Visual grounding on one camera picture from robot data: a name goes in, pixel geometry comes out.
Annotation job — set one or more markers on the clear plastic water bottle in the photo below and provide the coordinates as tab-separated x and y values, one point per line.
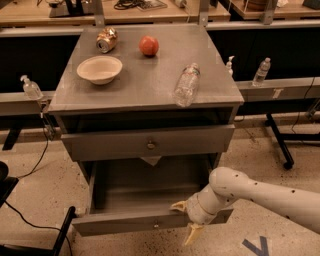
187	85

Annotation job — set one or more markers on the grey drawer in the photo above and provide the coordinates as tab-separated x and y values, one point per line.
130	195
111	145

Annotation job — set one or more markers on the hand sanitizer pump bottle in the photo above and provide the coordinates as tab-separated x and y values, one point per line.
31	89

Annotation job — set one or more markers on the black monitor stand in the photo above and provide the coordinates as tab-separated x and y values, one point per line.
71	8

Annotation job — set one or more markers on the grey drawer cabinet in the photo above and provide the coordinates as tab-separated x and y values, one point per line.
141	95

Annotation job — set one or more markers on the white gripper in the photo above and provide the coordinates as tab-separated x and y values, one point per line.
194	210

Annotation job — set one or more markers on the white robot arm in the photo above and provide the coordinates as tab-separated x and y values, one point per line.
227	185

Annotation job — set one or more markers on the upright water bottle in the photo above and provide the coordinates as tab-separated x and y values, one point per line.
261	72

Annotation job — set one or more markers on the white paper bowl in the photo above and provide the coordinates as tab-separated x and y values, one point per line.
99	70

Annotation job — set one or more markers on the grey top drawer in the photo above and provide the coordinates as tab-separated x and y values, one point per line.
111	145

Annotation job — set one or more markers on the crushed gold soda can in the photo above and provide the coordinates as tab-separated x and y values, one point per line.
107	39

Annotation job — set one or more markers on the red apple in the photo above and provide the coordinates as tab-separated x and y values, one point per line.
149	46

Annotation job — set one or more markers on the black wheeled table leg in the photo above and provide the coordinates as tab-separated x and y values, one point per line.
283	137

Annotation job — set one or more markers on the small white pump bottle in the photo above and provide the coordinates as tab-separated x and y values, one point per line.
229	65

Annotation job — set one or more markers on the black stand leg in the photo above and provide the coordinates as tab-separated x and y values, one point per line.
42	240

